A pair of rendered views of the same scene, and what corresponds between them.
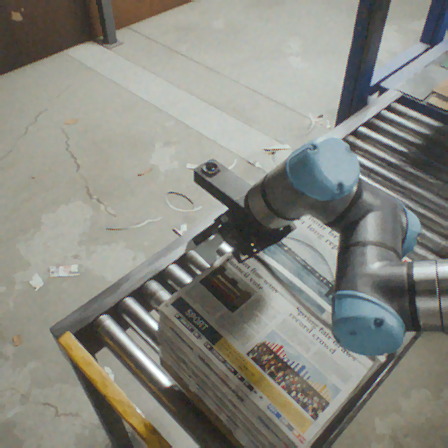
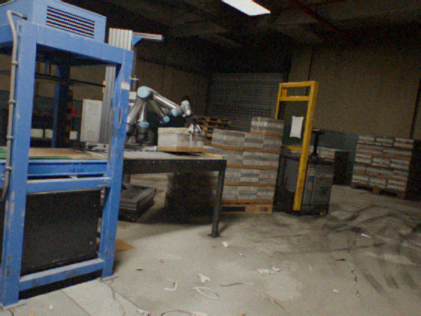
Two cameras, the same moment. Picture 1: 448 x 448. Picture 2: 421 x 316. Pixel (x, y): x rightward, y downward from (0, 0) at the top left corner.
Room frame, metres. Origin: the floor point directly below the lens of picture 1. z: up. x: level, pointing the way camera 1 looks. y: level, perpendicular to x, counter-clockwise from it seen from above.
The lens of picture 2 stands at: (4.00, 0.03, 1.15)
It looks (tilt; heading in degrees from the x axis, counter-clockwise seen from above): 6 degrees down; 176
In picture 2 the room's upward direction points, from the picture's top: 7 degrees clockwise
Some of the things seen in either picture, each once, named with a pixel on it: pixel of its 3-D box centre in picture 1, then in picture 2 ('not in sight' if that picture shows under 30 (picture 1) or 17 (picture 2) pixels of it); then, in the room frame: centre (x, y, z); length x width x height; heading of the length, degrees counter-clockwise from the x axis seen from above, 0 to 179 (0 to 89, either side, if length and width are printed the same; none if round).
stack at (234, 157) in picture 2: not in sight; (213, 178); (-0.51, 0.32, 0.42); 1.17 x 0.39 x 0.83; 114
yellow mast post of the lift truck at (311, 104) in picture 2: not in sight; (304, 146); (-0.68, 1.52, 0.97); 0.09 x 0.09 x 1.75; 24
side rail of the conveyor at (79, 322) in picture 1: (267, 197); (175, 165); (0.98, -0.12, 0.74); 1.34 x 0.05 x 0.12; 135
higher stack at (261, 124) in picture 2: not in sight; (261, 164); (-0.81, 0.99, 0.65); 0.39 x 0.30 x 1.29; 24
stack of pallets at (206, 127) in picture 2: not in sight; (207, 137); (-7.37, 0.39, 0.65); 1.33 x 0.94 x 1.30; 139
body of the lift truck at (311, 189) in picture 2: not in sight; (303, 183); (-1.14, 1.72, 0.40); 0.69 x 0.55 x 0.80; 24
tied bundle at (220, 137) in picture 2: not in sight; (227, 139); (-0.57, 0.45, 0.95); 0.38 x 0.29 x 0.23; 24
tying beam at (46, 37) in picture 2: not in sight; (49, 50); (1.52, -1.02, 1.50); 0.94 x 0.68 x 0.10; 45
